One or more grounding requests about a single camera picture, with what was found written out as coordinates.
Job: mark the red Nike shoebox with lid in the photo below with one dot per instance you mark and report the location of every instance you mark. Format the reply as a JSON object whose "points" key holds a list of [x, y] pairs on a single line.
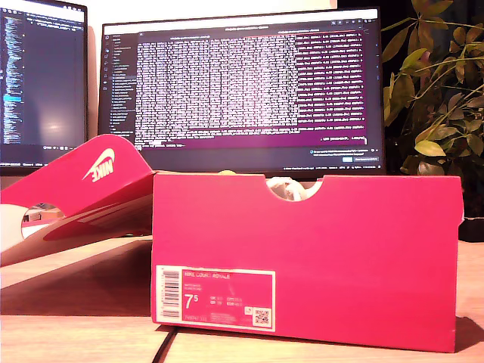
{"points": [[340, 264]]}

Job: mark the white tissue paper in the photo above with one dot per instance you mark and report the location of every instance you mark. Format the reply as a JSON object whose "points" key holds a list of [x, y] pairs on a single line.
{"points": [[289, 189]]}

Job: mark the wide black monitor with terminal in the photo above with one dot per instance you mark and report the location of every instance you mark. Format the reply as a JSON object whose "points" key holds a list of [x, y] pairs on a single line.
{"points": [[246, 87]]}

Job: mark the green leafy houseplant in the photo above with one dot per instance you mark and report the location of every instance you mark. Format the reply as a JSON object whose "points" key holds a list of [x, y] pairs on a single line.
{"points": [[438, 113]]}

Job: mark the black computer monitor with code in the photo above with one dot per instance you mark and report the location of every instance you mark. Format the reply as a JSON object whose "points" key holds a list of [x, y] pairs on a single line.
{"points": [[45, 75]]}

